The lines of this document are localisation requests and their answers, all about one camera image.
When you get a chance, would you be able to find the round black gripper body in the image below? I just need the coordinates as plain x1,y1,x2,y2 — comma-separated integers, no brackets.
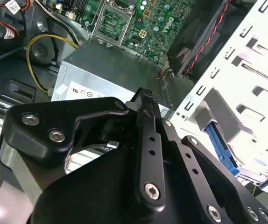
28,116,206,224

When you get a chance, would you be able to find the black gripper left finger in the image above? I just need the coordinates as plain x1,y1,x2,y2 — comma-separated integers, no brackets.
0,87,168,208

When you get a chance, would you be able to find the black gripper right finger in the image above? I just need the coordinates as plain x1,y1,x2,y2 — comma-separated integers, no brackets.
156,104,268,224

